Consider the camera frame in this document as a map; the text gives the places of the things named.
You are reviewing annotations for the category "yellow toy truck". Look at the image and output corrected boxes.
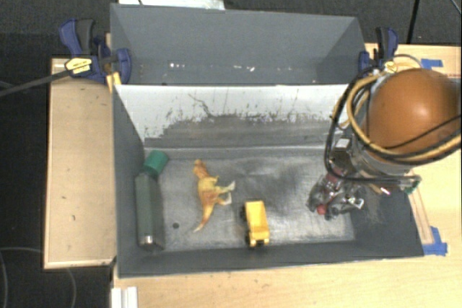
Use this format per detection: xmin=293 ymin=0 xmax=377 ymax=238
xmin=239 ymin=200 xmax=272 ymax=248

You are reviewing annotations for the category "yellow orange toy dinosaur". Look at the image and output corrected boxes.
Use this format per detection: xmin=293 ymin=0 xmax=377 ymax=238
xmin=191 ymin=159 xmax=237 ymax=234

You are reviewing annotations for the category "grey metal bin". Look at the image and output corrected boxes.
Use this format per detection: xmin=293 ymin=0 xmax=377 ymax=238
xmin=108 ymin=2 xmax=425 ymax=278

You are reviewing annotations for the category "pale wood flat board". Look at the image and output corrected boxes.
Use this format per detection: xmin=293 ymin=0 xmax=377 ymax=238
xmin=43 ymin=55 xmax=118 ymax=270

